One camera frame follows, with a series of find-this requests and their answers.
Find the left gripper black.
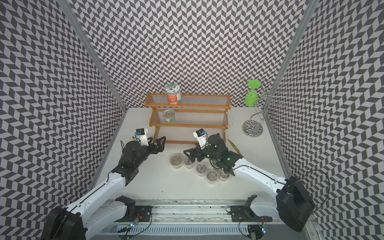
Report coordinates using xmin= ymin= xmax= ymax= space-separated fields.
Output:
xmin=135 ymin=136 xmax=166 ymax=167

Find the seed cup red label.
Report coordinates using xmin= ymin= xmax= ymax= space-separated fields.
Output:
xmin=184 ymin=160 xmax=195 ymax=169

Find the green label seed cup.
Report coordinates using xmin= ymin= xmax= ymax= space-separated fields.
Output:
xmin=163 ymin=109 xmax=176 ymax=124

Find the tall seed jar orange label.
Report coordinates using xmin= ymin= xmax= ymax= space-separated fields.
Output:
xmin=165 ymin=84 xmax=182 ymax=105

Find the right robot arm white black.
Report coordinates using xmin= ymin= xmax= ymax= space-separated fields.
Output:
xmin=184 ymin=129 xmax=316 ymax=232

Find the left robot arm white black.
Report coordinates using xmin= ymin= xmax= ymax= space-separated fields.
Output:
xmin=41 ymin=137 xmax=166 ymax=240

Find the wooden two-tier shelf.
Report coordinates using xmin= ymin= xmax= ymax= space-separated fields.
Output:
xmin=145 ymin=93 xmax=232 ymax=139

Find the green plastic wine glass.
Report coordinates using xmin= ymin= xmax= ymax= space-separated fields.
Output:
xmin=245 ymin=80 xmax=261 ymax=107

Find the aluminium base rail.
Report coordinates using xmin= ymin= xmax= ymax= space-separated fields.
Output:
xmin=91 ymin=200 xmax=324 ymax=240

